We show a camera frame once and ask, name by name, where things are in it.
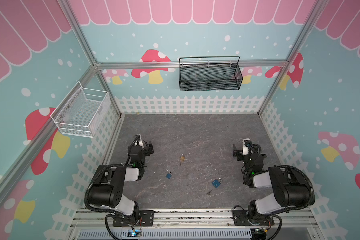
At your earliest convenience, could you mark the large blue padlock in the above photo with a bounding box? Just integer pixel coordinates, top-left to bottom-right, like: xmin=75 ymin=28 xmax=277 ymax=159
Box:
xmin=212 ymin=178 xmax=222 ymax=188

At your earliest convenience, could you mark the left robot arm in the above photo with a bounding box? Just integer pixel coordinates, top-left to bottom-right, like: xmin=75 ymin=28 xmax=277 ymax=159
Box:
xmin=84 ymin=140 xmax=154 ymax=226

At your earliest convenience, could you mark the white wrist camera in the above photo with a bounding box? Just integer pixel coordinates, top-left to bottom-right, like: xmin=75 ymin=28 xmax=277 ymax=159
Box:
xmin=242 ymin=138 xmax=252 ymax=156
xmin=133 ymin=134 xmax=148 ymax=149

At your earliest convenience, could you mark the white mesh wall basket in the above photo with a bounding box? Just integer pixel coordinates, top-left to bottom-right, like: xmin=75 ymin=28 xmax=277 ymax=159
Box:
xmin=51 ymin=82 xmax=111 ymax=138

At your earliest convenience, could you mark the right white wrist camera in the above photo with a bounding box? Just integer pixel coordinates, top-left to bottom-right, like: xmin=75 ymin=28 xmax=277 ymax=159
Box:
xmin=242 ymin=138 xmax=252 ymax=156

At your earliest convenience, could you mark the black mesh wall basket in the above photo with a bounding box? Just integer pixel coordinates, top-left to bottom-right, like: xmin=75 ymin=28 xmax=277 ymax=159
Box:
xmin=179 ymin=56 xmax=244 ymax=92

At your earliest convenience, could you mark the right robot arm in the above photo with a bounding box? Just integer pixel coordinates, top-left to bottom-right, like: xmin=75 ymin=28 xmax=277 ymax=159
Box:
xmin=232 ymin=139 xmax=316 ymax=226

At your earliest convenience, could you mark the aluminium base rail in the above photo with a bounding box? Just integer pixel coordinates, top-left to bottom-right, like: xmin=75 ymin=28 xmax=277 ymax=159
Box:
xmin=68 ymin=207 xmax=319 ymax=230

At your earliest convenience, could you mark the white vented cable duct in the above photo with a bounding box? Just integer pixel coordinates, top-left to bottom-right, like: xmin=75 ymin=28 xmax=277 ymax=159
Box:
xmin=77 ymin=229 xmax=253 ymax=240

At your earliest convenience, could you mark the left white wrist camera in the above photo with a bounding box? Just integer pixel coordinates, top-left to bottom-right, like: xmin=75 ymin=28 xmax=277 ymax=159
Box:
xmin=133 ymin=134 xmax=148 ymax=149

